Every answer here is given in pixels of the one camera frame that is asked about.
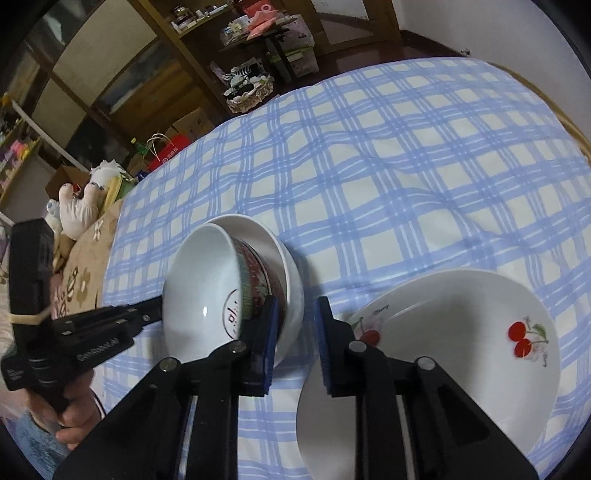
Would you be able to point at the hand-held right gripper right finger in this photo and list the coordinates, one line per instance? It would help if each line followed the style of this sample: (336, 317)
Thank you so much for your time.
(322, 350)

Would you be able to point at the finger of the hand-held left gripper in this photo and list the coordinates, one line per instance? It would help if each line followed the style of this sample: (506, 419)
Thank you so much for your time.
(147, 311)

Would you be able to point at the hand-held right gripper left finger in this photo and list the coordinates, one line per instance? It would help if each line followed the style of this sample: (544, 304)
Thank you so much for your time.
(271, 350)

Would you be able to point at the white cartoon print bowl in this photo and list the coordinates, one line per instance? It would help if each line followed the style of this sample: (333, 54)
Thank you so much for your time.
(293, 304)

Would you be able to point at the white cherry print plate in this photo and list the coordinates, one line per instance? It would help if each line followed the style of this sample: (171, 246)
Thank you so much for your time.
(452, 369)
(374, 323)

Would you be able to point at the large red patterned bowl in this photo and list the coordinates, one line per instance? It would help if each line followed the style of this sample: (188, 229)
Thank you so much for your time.
(198, 277)

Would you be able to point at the person's left hand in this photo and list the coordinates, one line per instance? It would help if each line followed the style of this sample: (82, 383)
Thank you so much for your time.
(78, 415)

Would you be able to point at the tan rubber band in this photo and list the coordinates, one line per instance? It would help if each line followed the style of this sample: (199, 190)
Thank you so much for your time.
(30, 317)

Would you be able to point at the floral beige blanket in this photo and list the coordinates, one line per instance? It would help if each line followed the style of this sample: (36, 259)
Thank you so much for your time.
(83, 277)

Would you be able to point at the cream plush toy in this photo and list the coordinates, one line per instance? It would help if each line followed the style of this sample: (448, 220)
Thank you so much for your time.
(53, 214)

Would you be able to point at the cardboard box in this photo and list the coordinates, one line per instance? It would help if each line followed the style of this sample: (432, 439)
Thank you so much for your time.
(194, 124)
(64, 177)

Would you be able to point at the small cluttered shelf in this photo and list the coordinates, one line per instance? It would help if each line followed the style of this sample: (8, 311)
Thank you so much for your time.
(18, 157)

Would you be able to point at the yellow green package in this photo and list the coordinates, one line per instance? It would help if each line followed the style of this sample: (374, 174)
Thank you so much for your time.
(119, 187)

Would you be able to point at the white spiky plush toy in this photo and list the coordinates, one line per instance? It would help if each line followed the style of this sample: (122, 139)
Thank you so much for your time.
(107, 171)

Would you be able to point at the red paper bag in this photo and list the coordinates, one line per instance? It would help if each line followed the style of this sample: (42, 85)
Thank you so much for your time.
(171, 154)

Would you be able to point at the green bottle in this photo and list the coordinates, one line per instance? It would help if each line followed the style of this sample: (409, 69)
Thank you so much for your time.
(138, 150)

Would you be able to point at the person's grey blue clothing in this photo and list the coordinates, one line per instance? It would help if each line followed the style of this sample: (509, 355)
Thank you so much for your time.
(32, 443)

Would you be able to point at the blue plaid cloth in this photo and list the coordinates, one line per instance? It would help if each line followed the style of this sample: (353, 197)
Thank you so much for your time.
(392, 184)

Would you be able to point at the wicker basket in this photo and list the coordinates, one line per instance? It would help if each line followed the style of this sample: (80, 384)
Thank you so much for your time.
(251, 99)

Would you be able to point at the wooden cabinet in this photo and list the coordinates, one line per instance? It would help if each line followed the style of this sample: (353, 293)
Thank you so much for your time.
(194, 69)

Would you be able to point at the black white striped toy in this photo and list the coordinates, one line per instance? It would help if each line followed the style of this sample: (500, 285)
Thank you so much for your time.
(249, 71)

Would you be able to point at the black metal stand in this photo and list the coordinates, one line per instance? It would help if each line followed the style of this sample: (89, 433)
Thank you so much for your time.
(281, 55)

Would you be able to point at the clear plastic storage box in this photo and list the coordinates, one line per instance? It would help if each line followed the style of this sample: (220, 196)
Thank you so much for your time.
(302, 55)

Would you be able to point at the pink packets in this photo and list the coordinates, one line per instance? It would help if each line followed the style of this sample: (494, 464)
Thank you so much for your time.
(261, 21)

